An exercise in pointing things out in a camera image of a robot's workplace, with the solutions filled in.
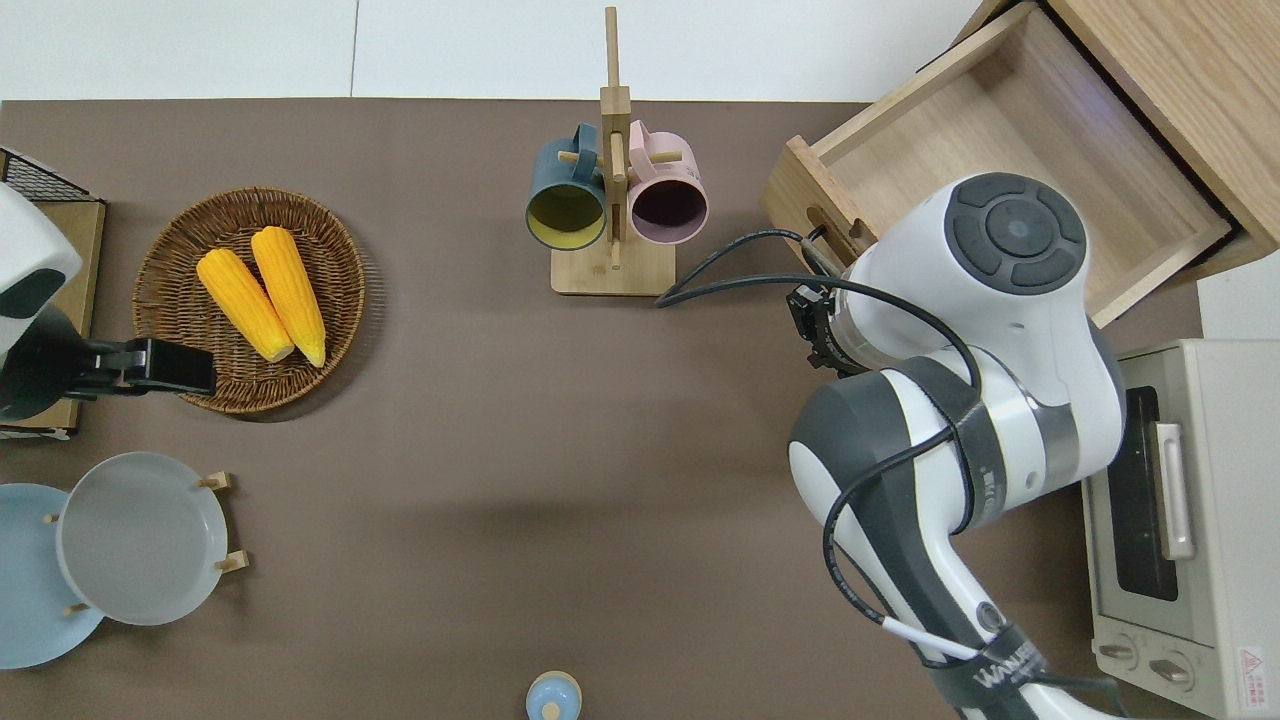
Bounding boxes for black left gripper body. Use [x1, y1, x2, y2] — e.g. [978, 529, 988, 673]
[128, 338, 218, 400]

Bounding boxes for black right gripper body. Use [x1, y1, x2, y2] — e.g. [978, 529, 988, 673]
[787, 284, 851, 373]

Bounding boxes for light wooden drawer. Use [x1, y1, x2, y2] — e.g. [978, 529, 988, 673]
[759, 3, 1232, 329]

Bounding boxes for yellow corn cob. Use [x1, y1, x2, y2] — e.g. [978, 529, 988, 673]
[196, 248, 296, 363]
[251, 226, 328, 368]

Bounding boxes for round wicker basket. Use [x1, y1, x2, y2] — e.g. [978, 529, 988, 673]
[133, 187, 367, 416]

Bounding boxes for grey plate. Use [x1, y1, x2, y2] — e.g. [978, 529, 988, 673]
[56, 452, 229, 627]

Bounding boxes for pink mug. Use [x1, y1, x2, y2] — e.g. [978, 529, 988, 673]
[627, 120, 710, 246]

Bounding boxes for wooden plate rack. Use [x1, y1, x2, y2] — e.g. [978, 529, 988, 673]
[43, 470, 250, 617]

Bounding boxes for wooden mug tree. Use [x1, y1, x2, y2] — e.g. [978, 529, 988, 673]
[550, 6, 684, 297]

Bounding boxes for light blue plate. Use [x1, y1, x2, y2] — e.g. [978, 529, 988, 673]
[0, 483, 105, 670]

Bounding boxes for dark teal mug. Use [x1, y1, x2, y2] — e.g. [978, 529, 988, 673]
[526, 123, 609, 252]

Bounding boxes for light wooden cabinet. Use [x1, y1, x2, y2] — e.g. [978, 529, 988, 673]
[950, 0, 1280, 283]

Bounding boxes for cream toaster oven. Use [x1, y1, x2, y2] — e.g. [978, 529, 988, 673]
[1082, 338, 1280, 720]

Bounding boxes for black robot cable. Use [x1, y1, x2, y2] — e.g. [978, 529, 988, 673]
[655, 228, 1133, 693]

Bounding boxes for black wire rack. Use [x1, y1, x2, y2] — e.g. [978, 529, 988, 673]
[0, 147, 93, 205]

